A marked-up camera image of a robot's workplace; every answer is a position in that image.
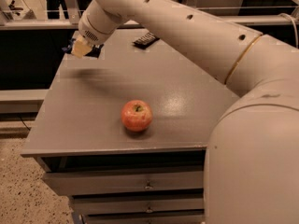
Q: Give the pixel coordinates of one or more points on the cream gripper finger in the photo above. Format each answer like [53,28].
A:
[81,47]

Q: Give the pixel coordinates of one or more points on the blue rxbar blueberry bar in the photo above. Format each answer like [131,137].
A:
[95,52]

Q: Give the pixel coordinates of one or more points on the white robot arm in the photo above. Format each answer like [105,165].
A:
[251,173]

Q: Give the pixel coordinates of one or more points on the black rxbar chocolate bar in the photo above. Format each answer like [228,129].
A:
[145,41]

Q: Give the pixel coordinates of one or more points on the grey metal railing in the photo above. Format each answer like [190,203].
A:
[32,14]

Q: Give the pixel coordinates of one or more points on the red apple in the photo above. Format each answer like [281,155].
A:
[136,116]

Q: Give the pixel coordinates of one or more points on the grey drawer cabinet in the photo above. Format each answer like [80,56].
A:
[123,136]

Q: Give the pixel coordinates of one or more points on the middle grey drawer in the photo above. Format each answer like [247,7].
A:
[137,204]

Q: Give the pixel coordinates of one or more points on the grey drawer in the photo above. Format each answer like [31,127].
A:
[124,181]
[137,204]
[166,218]

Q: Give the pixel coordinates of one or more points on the top grey drawer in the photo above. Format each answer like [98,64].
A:
[124,181]

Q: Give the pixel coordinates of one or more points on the bottom grey drawer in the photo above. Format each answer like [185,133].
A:
[166,218]

